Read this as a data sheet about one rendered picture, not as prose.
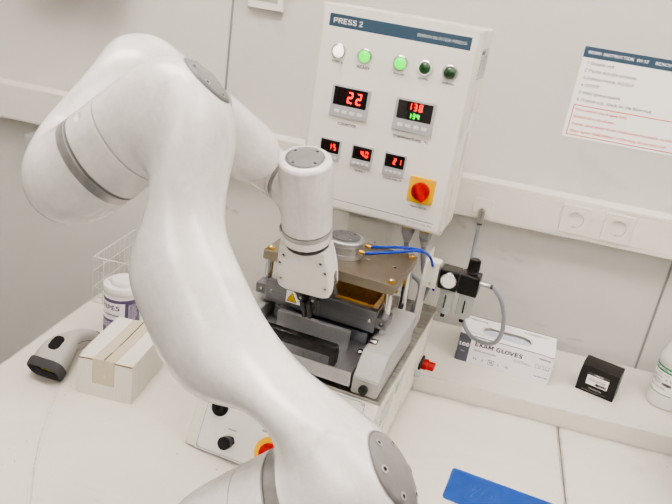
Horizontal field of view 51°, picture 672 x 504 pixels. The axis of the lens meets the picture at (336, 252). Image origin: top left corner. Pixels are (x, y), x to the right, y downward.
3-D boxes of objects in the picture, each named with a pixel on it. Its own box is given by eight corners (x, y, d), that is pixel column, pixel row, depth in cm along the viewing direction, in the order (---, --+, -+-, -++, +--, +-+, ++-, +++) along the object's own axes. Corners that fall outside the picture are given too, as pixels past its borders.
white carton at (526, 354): (460, 337, 183) (467, 312, 180) (549, 362, 177) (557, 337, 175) (453, 358, 172) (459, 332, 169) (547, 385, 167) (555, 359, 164)
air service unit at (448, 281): (419, 305, 156) (432, 244, 150) (484, 324, 152) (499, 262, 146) (413, 314, 151) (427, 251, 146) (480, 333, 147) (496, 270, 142)
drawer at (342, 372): (301, 298, 160) (306, 267, 157) (393, 326, 154) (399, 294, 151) (241, 354, 133) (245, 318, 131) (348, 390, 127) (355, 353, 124)
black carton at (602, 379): (580, 377, 173) (588, 353, 170) (617, 392, 169) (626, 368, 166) (574, 387, 168) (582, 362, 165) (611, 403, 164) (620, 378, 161)
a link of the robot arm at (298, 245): (270, 233, 113) (271, 247, 115) (320, 246, 111) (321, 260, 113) (291, 205, 119) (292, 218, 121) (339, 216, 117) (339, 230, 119)
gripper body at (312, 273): (269, 241, 115) (273, 290, 122) (327, 255, 112) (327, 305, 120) (288, 215, 121) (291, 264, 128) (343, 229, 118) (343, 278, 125)
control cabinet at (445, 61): (306, 269, 175) (345, 2, 151) (433, 306, 166) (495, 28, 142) (278, 293, 161) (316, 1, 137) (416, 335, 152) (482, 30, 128)
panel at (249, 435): (194, 446, 134) (221, 352, 135) (339, 502, 126) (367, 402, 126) (189, 447, 132) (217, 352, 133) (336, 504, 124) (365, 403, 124)
